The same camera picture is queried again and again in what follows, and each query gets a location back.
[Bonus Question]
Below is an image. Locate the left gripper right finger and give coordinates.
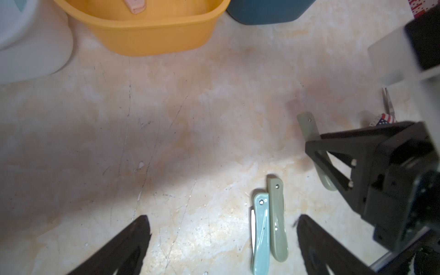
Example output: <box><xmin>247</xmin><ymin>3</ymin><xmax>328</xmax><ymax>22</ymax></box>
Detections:
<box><xmin>297</xmin><ymin>214</ymin><xmax>375</xmax><ymax>275</ymax></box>

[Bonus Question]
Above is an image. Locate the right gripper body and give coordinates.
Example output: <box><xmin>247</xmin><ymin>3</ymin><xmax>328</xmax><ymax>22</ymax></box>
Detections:
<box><xmin>362</xmin><ymin>122</ymin><xmax>440</xmax><ymax>252</ymax></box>

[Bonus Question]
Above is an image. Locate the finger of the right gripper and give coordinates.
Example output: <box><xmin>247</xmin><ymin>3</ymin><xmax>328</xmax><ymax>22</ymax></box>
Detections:
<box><xmin>305</xmin><ymin>121</ymin><xmax>413</xmax><ymax>213</ymax></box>

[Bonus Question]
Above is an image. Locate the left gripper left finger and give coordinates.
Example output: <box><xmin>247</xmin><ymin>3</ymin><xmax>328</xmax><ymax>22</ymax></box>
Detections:
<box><xmin>70</xmin><ymin>215</ymin><xmax>151</xmax><ymax>275</ymax></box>

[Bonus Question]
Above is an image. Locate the sage knife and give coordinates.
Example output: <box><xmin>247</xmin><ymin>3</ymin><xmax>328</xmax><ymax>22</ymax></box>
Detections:
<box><xmin>297</xmin><ymin>112</ymin><xmax>337</xmax><ymax>191</ymax></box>
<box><xmin>267</xmin><ymin>174</ymin><xmax>289</xmax><ymax>262</ymax></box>

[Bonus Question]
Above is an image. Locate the mint knife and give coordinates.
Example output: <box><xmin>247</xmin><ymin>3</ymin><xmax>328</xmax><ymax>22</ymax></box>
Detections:
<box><xmin>250</xmin><ymin>192</ymin><xmax>270</xmax><ymax>275</ymax></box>

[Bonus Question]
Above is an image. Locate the pink knife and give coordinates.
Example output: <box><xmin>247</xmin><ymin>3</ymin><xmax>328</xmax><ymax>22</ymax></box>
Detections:
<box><xmin>124</xmin><ymin>0</ymin><xmax>146</xmax><ymax>15</ymax></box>

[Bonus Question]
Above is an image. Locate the dark teal storage box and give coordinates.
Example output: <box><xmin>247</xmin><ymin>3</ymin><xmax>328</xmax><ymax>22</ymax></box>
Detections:
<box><xmin>226</xmin><ymin>0</ymin><xmax>315</xmax><ymax>25</ymax></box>

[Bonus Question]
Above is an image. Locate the yellow storage box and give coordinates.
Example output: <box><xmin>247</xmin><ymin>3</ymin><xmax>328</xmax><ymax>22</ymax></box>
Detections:
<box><xmin>56</xmin><ymin>0</ymin><xmax>230</xmax><ymax>57</ymax></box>

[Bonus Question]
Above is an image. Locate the white storage box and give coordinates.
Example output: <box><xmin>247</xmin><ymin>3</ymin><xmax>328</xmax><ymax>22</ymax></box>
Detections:
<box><xmin>1</xmin><ymin>1</ymin><xmax>73</xmax><ymax>84</ymax></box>

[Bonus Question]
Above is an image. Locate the printed pencil case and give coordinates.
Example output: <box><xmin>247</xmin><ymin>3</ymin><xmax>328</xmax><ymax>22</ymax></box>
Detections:
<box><xmin>368</xmin><ymin>113</ymin><xmax>396</xmax><ymax>127</ymax></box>

